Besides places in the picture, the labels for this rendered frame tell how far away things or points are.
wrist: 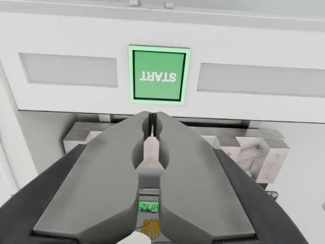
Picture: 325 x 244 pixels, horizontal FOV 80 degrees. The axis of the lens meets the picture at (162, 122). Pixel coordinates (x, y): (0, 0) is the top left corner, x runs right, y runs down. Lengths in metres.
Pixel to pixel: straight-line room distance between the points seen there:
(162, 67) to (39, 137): 0.19
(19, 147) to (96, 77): 0.13
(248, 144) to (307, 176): 0.25
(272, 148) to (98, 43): 0.29
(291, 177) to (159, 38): 0.48
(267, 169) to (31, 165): 0.36
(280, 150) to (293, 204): 0.32
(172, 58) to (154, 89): 0.03
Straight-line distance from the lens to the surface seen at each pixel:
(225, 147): 0.33
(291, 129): 0.48
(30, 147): 0.29
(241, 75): 0.22
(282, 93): 0.25
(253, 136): 0.37
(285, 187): 0.60
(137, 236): 0.53
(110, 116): 0.36
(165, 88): 0.20
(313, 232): 0.92
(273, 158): 0.37
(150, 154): 0.36
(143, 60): 0.19
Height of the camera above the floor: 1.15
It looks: 59 degrees down
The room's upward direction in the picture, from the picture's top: 179 degrees clockwise
